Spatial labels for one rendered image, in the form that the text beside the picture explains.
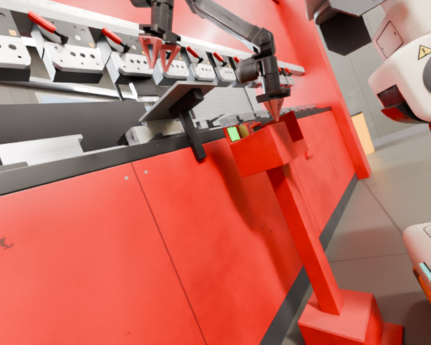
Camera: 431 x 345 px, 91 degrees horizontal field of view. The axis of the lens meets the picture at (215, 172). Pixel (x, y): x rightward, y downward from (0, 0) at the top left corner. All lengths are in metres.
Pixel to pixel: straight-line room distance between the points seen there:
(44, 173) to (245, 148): 0.51
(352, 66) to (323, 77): 2.01
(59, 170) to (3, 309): 0.26
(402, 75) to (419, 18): 0.09
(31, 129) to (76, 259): 0.87
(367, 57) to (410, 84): 4.25
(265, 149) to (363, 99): 4.12
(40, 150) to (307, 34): 2.67
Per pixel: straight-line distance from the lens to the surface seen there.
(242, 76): 0.78
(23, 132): 1.31
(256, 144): 0.65
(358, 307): 0.95
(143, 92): 0.95
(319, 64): 2.80
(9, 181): 0.57
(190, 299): 0.70
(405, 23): 0.58
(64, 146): 0.73
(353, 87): 4.70
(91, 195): 0.58
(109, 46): 0.97
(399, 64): 0.55
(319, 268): 0.84
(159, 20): 0.68
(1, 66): 0.82
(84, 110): 1.41
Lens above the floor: 0.73
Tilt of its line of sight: 1 degrees down
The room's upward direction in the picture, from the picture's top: 22 degrees counter-clockwise
